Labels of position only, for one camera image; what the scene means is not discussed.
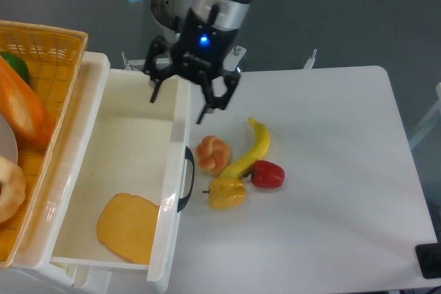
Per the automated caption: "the black device at edge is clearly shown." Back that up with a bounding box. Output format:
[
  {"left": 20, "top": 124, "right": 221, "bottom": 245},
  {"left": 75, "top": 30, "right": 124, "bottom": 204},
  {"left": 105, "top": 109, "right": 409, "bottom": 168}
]
[{"left": 415, "top": 243, "right": 441, "bottom": 279}]

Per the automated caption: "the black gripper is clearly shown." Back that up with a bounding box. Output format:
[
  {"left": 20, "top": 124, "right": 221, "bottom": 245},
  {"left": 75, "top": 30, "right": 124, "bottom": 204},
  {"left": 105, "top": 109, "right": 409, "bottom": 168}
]
[{"left": 143, "top": 7, "right": 240, "bottom": 125}]

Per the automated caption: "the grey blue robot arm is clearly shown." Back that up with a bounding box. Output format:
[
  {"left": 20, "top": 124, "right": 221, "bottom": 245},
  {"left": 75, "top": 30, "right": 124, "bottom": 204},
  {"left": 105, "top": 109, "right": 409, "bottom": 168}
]
[{"left": 128, "top": 0, "right": 253, "bottom": 116}]

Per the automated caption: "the white drawer cabinet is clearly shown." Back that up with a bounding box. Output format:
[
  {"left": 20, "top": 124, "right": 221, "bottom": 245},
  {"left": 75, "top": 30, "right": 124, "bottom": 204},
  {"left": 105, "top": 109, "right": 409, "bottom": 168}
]
[{"left": 0, "top": 51, "right": 180, "bottom": 294}]

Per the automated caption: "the white upper drawer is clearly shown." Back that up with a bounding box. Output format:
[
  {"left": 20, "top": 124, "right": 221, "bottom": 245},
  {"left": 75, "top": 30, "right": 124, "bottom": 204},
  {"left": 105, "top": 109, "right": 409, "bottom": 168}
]
[{"left": 52, "top": 70, "right": 191, "bottom": 292}]

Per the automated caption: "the yellow bell pepper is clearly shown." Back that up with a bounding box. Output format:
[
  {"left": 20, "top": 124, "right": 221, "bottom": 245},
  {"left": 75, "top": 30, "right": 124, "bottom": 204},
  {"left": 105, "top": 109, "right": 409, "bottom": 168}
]
[{"left": 203, "top": 177, "right": 247, "bottom": 210}]

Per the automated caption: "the orange woven basket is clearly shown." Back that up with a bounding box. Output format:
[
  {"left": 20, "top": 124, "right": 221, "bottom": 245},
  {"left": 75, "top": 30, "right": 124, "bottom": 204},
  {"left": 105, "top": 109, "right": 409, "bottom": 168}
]
[{"left": 1, "top": 21, "right": 88, "bottom": 268}]

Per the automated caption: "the orange bread slice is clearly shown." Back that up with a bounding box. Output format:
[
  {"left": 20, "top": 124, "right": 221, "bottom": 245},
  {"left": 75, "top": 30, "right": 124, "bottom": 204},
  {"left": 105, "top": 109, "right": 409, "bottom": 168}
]
[{"left": 96, "top": 193, "right": 159, "bottom": 265}]

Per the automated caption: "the red bell pepper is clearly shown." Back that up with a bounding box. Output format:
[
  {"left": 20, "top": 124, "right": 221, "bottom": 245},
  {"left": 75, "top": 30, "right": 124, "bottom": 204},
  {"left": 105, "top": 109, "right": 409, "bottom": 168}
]
[{"left": 251, "top": 160, "right": 285, "bottom": 189}]

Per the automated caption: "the white plate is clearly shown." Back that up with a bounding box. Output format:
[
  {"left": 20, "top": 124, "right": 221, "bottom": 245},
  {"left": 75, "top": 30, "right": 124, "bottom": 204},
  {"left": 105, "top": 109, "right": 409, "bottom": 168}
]
[{"left": 0, "top": 116, "right": 18, "bottom": 164}]

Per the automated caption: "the yellow banana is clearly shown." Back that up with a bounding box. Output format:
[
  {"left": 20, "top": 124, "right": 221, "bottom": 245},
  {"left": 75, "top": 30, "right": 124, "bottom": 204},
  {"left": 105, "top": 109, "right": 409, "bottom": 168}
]
[{"left": 220, "top": 117, "right": 271, "bottom": 178}]

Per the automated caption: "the braided bread roll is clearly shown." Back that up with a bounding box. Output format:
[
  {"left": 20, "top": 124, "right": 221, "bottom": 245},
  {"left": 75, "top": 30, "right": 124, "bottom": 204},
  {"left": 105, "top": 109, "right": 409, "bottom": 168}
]
[{"left": 195, "top": 136, "right": 232, "bottom": 176}]

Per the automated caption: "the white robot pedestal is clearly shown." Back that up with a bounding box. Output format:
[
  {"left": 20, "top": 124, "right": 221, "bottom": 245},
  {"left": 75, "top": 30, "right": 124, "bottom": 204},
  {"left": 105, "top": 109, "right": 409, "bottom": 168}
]
[{"left": 121, "top": 0, "right": 318, "bottom": 75}]

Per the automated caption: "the green fruit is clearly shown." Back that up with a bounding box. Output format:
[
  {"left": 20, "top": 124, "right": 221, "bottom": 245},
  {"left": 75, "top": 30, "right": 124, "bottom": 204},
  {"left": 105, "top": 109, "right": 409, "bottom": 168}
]
[{"left": 1, "top": 51, "right": 30, "bottom": 85}]

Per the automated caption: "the orange baguette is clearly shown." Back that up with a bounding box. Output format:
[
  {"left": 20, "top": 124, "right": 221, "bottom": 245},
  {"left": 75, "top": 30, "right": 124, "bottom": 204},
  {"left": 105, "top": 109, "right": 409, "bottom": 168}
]
[{"left": 1, "top": 59, "right": 54, "bottom": 147}]

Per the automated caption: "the black drawer handle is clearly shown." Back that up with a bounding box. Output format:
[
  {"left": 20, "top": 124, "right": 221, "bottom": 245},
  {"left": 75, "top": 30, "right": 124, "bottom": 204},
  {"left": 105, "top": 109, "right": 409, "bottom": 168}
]
[{"left": 177, "top": 146, "right": 195, "bottom": 213}]

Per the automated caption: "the beige bagel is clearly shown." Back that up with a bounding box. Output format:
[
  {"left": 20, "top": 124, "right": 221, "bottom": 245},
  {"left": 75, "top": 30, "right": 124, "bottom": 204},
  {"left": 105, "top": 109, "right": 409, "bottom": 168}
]
[{"left": 1, "top": 156, "right": 26, "bottom": 223}]

